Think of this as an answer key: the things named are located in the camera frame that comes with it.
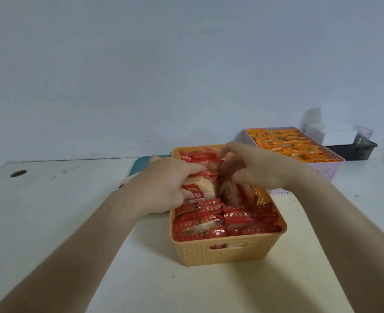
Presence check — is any black plastic tray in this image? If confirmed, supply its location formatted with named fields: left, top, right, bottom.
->
left=324, top=140, right=378, bottom=161

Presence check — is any person's right hand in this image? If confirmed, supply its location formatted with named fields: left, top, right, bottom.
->
left=217, top=142, right=314, bottom=191

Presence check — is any pile of orange snack packets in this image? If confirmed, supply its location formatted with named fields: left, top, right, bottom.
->
left=246, top=128, right=341, bottom=163

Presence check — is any person's left hand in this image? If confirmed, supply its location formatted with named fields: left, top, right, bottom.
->
left=126, top=156, right=208, bottom=215

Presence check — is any person's right forearm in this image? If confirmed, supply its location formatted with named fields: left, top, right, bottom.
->
left=287, top=167, right=384, bottom=313

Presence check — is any clear plastic cup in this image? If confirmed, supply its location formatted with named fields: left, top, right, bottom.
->
left=353, top=126, right=374, bottom=145

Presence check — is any orange woven plastic basket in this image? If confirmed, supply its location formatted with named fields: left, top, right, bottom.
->
left=169, top=145, right=288, bottom=267

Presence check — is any person's left forearm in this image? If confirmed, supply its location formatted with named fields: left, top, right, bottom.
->
left=0, top=187, right=147, bottom=313

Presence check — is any red and clear snack packet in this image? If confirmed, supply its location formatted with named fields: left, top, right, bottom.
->
left=219, top=179, right=256, bottom=208
left=181, top=171, right=219, bottom=203

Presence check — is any pink woven plastic basket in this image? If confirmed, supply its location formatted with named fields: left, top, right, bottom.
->
left=234, top=127, right=346, bottom=196

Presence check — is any pile of red snack packets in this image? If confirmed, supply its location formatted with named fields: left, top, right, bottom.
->
left=172, top=147, right=282, bottom=250

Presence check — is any white cardboard box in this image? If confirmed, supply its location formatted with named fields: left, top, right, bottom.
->
left=304, top=107, right=359, bottom=147

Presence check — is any teal plastic tray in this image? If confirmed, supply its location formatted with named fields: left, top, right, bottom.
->
left=128, top=155, right=173, bottom=177

